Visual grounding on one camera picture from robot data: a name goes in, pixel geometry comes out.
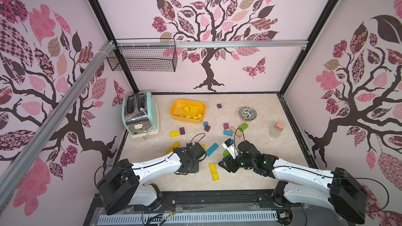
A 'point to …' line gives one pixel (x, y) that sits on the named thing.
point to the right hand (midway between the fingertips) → (221, 161)
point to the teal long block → (210, 151)
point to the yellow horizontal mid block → (204, 146)
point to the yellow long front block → (214, 173)
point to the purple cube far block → (219, 106)
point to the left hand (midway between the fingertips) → (193, 171)
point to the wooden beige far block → (237, 133)
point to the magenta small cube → (226, 125)
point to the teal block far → (228, 133)
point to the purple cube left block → (182, 132)
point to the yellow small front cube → (194, 117)
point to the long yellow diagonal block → (176, 144)
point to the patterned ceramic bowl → (247, 113)
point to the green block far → (244, 127)
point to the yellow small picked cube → (188, 116)
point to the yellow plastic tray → (188, 110)
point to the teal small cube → (205, 123)
